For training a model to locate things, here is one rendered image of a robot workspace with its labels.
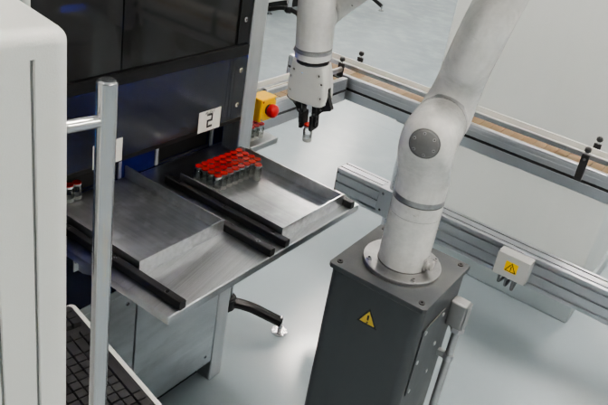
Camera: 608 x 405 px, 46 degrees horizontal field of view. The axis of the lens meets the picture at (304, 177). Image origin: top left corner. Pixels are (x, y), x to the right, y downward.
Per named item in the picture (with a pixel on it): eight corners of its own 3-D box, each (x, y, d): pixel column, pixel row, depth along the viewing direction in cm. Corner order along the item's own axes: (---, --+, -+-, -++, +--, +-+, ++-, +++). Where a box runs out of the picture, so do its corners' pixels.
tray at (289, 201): (179, 184, 185) (180, 173, 183) (244, 158, 204) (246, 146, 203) (280, 240, 168) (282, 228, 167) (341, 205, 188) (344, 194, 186)
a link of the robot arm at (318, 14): (302, 36, 165) (289, 49, 157) (306, -21, 158) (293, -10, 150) (337, 42, 163) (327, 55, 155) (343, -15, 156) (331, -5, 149)
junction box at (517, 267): (491, 271, 251) (498, 249, 247) (497, 266, 255) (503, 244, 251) (523, 287, 245) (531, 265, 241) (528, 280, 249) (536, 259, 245)
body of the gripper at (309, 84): (285, 54, 160) (282, 99, 166) (323, 65, 156) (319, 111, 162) (303, 45, 166) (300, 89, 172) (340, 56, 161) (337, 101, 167)
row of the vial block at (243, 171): (210, 190, 184) (212, 174, 182) (254, 171, 198) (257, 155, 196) (216, 193, 183) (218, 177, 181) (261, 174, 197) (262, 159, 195)
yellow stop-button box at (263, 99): (241, 115, 212) (243, 92, 208) (256, 109, 217) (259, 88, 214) (260, 123, 208) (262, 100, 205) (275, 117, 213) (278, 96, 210)
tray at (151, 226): (38, 209, 164) (37, 196, 163) (125, 177, 184) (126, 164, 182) (138, 275, 148) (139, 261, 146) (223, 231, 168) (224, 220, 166)
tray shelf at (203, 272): (19, 223, 161) (18, 216, 160) (225, 145, 214) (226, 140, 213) (167, 324, 139) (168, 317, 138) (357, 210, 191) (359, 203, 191)
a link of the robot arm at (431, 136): (450, 194, 166) (476, 100, 156) (432, 229, 151) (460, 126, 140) (401, 179, 170) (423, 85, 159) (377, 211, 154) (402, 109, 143)
